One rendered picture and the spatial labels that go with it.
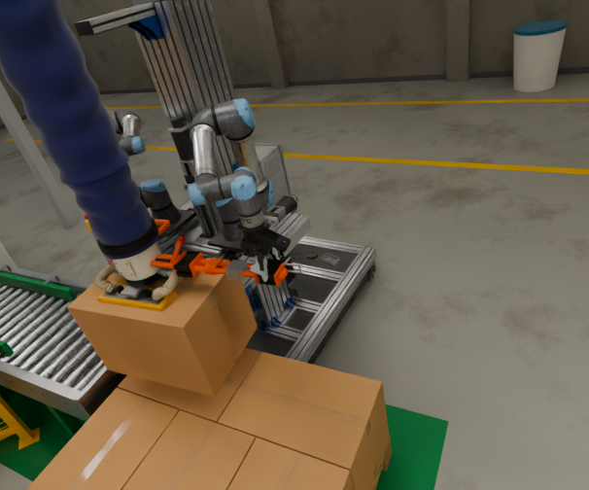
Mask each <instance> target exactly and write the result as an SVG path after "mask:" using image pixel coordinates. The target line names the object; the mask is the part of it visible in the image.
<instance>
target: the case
mask: <svg viewBox="0 0 589 490"><path fill-rule="evenodd" d="M107 281H109V282H111V283H118V284H124V285H128V284H127V283H126V281H125V279H124V277H123V276H122V275H116V273H115V272H114V273H113V274H111V275H110V276H109V277H108V278H107ZM103 292H104V290H102V289H100V288H98V287H97V286H96V284H95V282H94V283H93V284H92V285H91V286H89V287H88V288H87V289H86V290H85V291H84V292H83V293H82V294H81V295H80V296H78V297H77V298H76V299H75V300H74V301H73V302H72V303H71V304H70V305H68V306H67V308H68V309H69V311H70V312H71V314H72V315H73V317H74V319H75V320H76V322H77V323H78V325H79V326H80V328H81V329H82V331H83V332H84V334H85V335H86V337H87V339H88V341H89V342H90V344H91V345H92V347H93V348H94V350H95V351H96V353H97V354H98V356H99V358H100V359H101V361H102V362H103V364H104V365H105V367H106V368H107V370H110V371H114V372H118V373H122V374H126V375H130V376H134V377H138V378H142V379H146V380H150V381H154V382H157V383H161V384H165V385H169V386H173V387H177V388H181V389H185V390H189V391H193V392H196V393H200V394H204V395H208V396H212V397H216V395H217V394H218V392H219V391H220V389H221V387H222V386H223V384H224V382H225V380H226V378H227V377H228V375H229V373H230V372H231V370H232V368H233V367H234V365H235V363H236V362H237V360H238V359H239V357H240V355H241V354H242V352H243V350H244V349H245V347H246V345H247V344H248V342H249V340H250V339H251V337H252V335H253V334H254V332H255V330H256V329H257V327H258V326H257V323H256V320H255V317H254V314H253V312H252V309H251V306H250V303H249V301H248V298H247V295H246V292H245V289H244V286H243V283H242V281H237V280H229V279H227V276H226V274H217V275H210V274H205V272H201V271H200V272H199V273H198V274H197V276H196V277H195V278H194V277H192V279H191V280H187V279H182V280H181V281H180V283H178V284H177V286H176V287H175V289H174V290H173V291H172V292H176V294H177V295H176V296H175V298H174V299H173V300H172V301H171V302H170V303H169V305H168V306H167V307H166V308H165V309H164V310H163V311H162V312H161V311H155V310H150V309H144V308H138V307H132V306H126V305H120V304H114V303H109V302H103V301H99V300H98V299H97V298H98V297H99V296H100V295H101V294H102V293H103Z"/></svg>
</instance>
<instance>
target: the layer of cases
mask: <svg viewBox="0 0 589 490"><path fill-rule="evenodd" d="M118 387H119V388H116V389H115V390H114V391H113V393H112V394H111V395H110V396H109V397H108V398H107V399H106V400H105V402H104V403H103V404H101V405H100V406H99V407H98V408H97V410H96V411H95V412H94V413H93V414H92V415H91V416H90V418H89V419H88V420H87V421H86V422H85V423H84V425H83V426H82V428H81V429H80V430H79V431H78V432H77V433H75V435H74V436H73V437H72V438H71V439H70V440H69V441H68V443H67V444H66V445H65V446H64V447H63V448H62V449H61V450H60V452H59V453H58V454H57V455H56V456H55V457H54V458H53V459H52V461H51V462H50V463H49V464H48V465H47V466H46V468H45V469H44V470H43V471H42V472H41V473H40V474H39V475H38V477H37V478H36V479H35V480H34V481H33V482H32V483H31V484H30V486H29V487H28V488H27V489H26V490H372V489H373V485H374V482H375V479H376V476H377V474H378V471H379V467H380V464H381V461H382V458H383V455H384V452H385V448H386V445H387V442H388V439H389V428H388V421H387V414H386V406H385V400H384V392H383V385H382V381H378V380H374V379H370V378H366V377H362V376H358V375H355V374H351V373H347V372H343V371H339V370H335V369H331V368H327V367H320V366H316V365H312V364H308V363H305V362H301V361H296V360H292V359H288V358H284V357H280V356H276V355H272V354H268V353H264V352H261V351H257V350H253V349H249V348H245V349H244V350H243V352H242V354H241V355H240V357H239V359H238V360H237V362H236V363H235V365H234V367H233V368H232V370H231V372H230V373H229V375H228V377H227V378H226V380H225V382H224V384H223V386H222V387H221V389H220V391H219V392H218V394H217V395H216V397H212V396H208V395H204V394H200V393H196V392H193V391H189V390H185V389H181V388H177V387H173V386H169V385H165V384H161V383H157V382H154V381H150V380H146V379H142V378H138V377H134V376H130V375H128V376H127V377H126V378H125V379H124V380H123V381H122V382H121V383H120V385H119V386H118Z"/></svg>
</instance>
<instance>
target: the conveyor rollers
mask: <svg viewBox="0 0 589 490"><path fill-rule="evenodd" d="M73 301H74V300H70V299H66V298H61V297H54V296H50V295H46V294H42V293H38V292H34V291H29V290H25V289H22V288H18V287H14V286H10V285H6V284H2V283H0V340H2V341H5V342H7V343H8V344H9V346H10V347H11V348H12V349H13V351H14V353H13V354H12V355H11V356H9V355H6V354H3V353H1V352H0V361H3V362H6V363H8V364H11V365H13V366H16V367H19V368H23V369H26V370H28V371H31V372H33V373H36V374H40V373H41V372H42V373H41V374H40V375H41V376H44V377H46V378H48V379H50V378H51V377H52V378H51V380H53V381H56V382H59V383H61V382H62V381H63V380H64V379H65V378H66V377H67V376H68V375H69V374H70V373H71V372H72V371H73V370H74V369H75V368H76V369H75V370H74V371H73V372H72V373H71V374H70V375H69V376H68V377H67V378H66V379H65V380H64V381H63V382H62V383H61V384H64V385H66V386H69V387H73V386H74V385H75V384H76V383H77V382H78V381H79V380H80V379H81V378H82V377H83V376H84V375H85V373H86V372H87V371H88V370H89V369H90V368H91V367H92V366H93V365H94V364H95V363H96V362H97V361H98V360H99V359H100V358H99V356H98V354H97V353H96V351H95V350H94V348H93V347H92V345H91V344H90V342H88V339H87V337H86V335H85V334H83V333H84V332H83V331H82V329H81V328H80V326H79V325H78V323H77V322H76V320H75V319H74V317H73V315H72V314H71V312H70V311H69V309H68V308H67V306H68V305H70V304H71V303H72V302H73ZM69 333H70V334H69ZM68 334H69V335H68ZM82 334H83V335H82ZM81 335H82V336H81ZM74 341H75V342H74ZM73 342H74V343H73ZM58 343H59V344H58ZM72 343H73V344H72ZM86 343H87V345H85V344H86ZM57 344H58V345H57ZM71 344H72V345H71ZM56 345H57V346H56ZM70 345H71V346H70ZM84 345H85V346H84ZM69 346H70V347H69ZM83 346H84V347H83ZM68 347H69V348H68ZM82 347H83V348H82ZM67 348H68V349H67ZM81 348H82V349H81ZM66 349H67V350H66ZM80 349H81V350H80ZM65 350H66V351H65ZM79 350H80V351H79ZM93 350H94V351H93ZM64 351H65V352H64ZM78 351H79V352H78ZM92 351H93V352H92ZM77 352H78V353H77ZM91 352H92V353H91ZM48 353H49V354H48ZM76 353H77V354H76ZM90 353H91V354H90ZM47 354H48V355H47ZM75 354H76V355H75ZM89 354H90V355H89ZM46 355H47V356H46ZM74 355H75V356H74ZM88 355H89V356H88ZM45 356H46V357H45ZM58 356H59V357H58ZM73 356H74V357H73ZM87 356H88V357H87ZM57 357H58V358H57ZM72 357H73V358H72ZM56 358H57V359H56ZM71 358H72V359H71ZM55 359H56V360H55ZM70 359H71V360H70ZM54 360H55V361H54ZM69 360H70V361H69ZM53 361H54V362H53ZM68 361H69V362H68ZM52 362H53V363H52ZM67 362H68V363H67ZM66 363H67V364H66ZM36 364H37V365H36ZM65 364H66V365H65ZM35 365H36V366H35ZM64 365H65V366H64ZM34 366H35V367H34ZM63 366H64V367H63ZM104 367H105V365H104V364H103V362H102V361H101V360H100V361H99V362H98V363H97V364H96V365H95V366H94V367H93V368H92V369H91V370H90V371H89V372H88V373H87V375H86V376H85V377H84V378H83V379H82V380H81V381H80V382H79V383H78V384H77V385H76V386H75V387H74V389H77V390H79V391H82V390H83V389H84V388H85V387H86V385H87V384H88V383H89V382H90V381H91V380H92V379H93V378H94V377H95V376H96V375H97V373H98V372H99V371H100V370H101V369H103V368H104ZM57 371H58V373H57V374H56V375H54V374H55V373H56V372H57Z"/></svg>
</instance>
